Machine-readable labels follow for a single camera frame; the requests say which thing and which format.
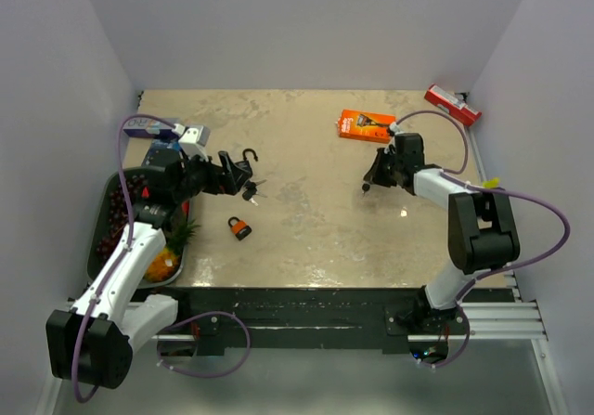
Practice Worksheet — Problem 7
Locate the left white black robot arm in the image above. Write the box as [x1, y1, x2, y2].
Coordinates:
[45, 149, 257, 389]

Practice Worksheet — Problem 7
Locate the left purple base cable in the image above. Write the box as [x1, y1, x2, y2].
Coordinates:
[156, 311, 252, 380]

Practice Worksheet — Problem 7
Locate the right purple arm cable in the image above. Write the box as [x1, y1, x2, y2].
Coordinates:
[392, 110, 571, 305]

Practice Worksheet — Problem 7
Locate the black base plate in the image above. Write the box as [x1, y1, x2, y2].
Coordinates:
[137, 284, 470, 357]

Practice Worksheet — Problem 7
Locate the orange razor box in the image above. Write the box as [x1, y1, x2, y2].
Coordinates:
[337, 110, 396, 144]

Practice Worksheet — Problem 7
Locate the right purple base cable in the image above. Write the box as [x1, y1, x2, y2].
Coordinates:
[416, 303, 471, 370]

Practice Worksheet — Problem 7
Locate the white blue toothpaste box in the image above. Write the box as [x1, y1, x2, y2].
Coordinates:
[123, 117, 177, 140]

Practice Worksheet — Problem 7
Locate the orange black padlock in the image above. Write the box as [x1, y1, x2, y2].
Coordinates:
[227, 216, 252, 240]

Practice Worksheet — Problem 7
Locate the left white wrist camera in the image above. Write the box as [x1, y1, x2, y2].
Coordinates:
[173, 123, 211, 161]

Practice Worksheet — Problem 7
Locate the yellow glue bottle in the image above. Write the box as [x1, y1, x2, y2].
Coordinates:
[482, 177, 500, 188]

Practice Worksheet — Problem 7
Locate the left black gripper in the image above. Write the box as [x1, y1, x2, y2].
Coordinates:
[174, 149, 251, 203]

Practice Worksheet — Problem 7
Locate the grey fruit tray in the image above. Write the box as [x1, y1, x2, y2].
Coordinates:
[87, 166, 184, 290]

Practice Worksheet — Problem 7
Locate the black key bunch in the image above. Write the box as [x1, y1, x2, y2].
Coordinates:
[241, 179, 266, 206]

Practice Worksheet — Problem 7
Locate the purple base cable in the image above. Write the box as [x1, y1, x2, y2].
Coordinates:
[416, 303, 471, 370]
[156, 311, 252, 380]

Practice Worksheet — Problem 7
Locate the orange toy pineapple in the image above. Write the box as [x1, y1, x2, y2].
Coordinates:
[143, 220, 199, 283]

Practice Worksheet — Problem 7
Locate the red box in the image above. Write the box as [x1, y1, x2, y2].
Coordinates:
[424, 84, 483, 127]

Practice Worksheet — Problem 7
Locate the black Kaijing padlock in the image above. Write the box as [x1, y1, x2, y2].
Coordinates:
[236, 148, 259, 179]

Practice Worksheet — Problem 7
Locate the dark red grape bunch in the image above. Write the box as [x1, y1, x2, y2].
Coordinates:
[91, 168, 146, 267]

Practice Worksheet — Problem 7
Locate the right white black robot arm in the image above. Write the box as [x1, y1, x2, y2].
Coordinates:
[362, 133, 521, 334]

